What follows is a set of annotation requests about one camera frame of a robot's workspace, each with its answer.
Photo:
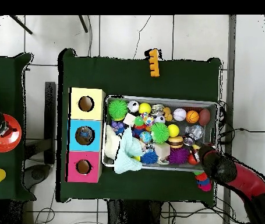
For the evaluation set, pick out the orange plate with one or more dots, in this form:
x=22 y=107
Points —
x=11 y=140

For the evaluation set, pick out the clear plastic packet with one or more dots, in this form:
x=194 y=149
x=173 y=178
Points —
x=85 y=136
x=195 y=131

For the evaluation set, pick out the cream muslin cloth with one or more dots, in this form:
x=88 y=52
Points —
x=111 y=144

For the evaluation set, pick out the mint green cloth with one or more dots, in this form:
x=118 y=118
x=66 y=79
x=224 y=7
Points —
x=130 y=154

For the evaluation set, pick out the green spiky ball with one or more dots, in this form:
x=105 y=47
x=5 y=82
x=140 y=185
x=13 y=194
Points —
x=118 y=109
x=160 y=132

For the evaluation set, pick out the orange plastic comb toy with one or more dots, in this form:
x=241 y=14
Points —
x=154 y=63

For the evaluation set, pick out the purple spiky toy with eyes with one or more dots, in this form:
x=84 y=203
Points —
x=179 y=155

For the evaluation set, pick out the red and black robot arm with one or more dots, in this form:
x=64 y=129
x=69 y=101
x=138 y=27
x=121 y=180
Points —
x=248 y=179

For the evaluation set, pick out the wooden box with three holes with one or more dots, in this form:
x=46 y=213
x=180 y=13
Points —
x=97 y=115

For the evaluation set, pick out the clear mesh bin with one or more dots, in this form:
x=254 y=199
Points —
x=118 y=164

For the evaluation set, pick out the dark green tablecloth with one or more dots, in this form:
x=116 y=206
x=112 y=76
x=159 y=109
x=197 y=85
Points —
x=123 y=79
x=11 y=84

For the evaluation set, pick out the black tripod leg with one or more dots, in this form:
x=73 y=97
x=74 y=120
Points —
x=83 y=23
x=20 y=24

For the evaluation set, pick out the yellow smiley ball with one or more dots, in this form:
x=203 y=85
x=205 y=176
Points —
x=173 y=130

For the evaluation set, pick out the white baseball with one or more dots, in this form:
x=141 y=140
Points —
x=179 y=114

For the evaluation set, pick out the small orange basketball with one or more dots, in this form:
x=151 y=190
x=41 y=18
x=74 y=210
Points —
x=193 y=116

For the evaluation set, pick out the grey floor strip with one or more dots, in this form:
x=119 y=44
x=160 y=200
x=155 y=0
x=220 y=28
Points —
x=232 y=70

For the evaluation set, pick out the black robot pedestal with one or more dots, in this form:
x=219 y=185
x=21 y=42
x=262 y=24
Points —
x=132 y=214

